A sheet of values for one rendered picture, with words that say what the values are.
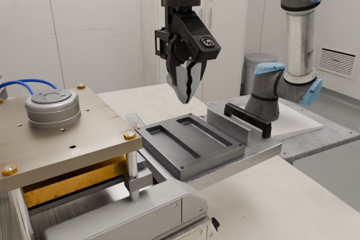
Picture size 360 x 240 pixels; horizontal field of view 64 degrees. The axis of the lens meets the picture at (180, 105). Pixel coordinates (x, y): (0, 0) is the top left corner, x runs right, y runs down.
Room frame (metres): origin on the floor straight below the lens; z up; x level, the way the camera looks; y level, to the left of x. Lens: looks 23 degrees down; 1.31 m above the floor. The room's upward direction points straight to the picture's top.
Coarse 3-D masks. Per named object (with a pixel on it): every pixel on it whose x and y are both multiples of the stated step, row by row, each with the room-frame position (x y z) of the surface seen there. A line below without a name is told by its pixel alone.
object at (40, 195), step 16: (112, 160) 0.37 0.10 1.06; (64, 176) 0.33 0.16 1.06; (80, 176) 0.34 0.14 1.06; (96, 176) 0.35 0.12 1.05; (112, 176) 0.36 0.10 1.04; (32, 192) 0.30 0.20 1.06; (48, 192) 0.31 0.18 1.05; (64, 192) 0.32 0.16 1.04; (80, 192) 0.33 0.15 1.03; (32, 208) 0.30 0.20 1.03; (48, 208) 0.31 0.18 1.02
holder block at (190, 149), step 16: (144, 128) 0.60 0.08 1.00; (160, 128) 0.62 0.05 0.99; (176, 128) 0.60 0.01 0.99; (192, 128) 0.63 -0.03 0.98; (208, 128) 0.60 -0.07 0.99; (144, 144) 0.56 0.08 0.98; (160, 144) 0.53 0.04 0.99; (176, 144) 0.55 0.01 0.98; (192, 144) 0.53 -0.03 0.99; (208, 144) 0.53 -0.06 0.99; (224, 144) 0.55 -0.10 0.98; (240, 144) 0.53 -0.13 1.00; (160, 160) 0.50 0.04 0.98; (176, 160) 0.47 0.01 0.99; (192, 160) 0.47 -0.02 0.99; (208, 160) 0.47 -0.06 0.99; (224, 160) 0.49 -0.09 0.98; (176, 176) 0.44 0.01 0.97; (192, 176) 0.45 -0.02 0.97
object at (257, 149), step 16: (208, 112) 0.68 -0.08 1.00; (224, 128) 0.63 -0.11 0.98; (240, 128) 0.58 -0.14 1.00; (256, 144) 0.57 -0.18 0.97; (272, 144) 0.57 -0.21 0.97; (240, 160) 0.50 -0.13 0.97; (256, 160) 0.53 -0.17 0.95; (160, 176) 0.46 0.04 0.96; (208, 176) 0.46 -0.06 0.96; (224, 176) 0.48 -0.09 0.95
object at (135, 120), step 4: (136, 112) 1.18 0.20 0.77; (128, 116) 1.14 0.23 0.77; (132, 116) 1.14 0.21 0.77; (136, 116) 1.14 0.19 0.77; (128, 120) 1.10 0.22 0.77; (132, 120) 1.10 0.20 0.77; (136, 120) 1.10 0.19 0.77; (140, 120) 1.10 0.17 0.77; (132, 124) 1.06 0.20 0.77; (136, 124) 1.06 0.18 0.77; (140, 124) 1.06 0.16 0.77; (144, 124) 1.06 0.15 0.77
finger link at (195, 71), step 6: (186, 66) 0.60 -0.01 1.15; (192, 66) 0.56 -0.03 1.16; (198, 66) 0.57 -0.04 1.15; (192, 72) 0.56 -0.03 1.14; (198, 72) 0.57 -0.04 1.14; (186, 78) 0.59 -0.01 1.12; (192, 78) 0.56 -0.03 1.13; (198, 78) 0.57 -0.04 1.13; (186, 84) 0.57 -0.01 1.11; (192, 84) 0.56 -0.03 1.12; (198, 84) 0.57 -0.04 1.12; (186, 90) 0.57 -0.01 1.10; (192, 90) 0.56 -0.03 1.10; (186, 102) 0.57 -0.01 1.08
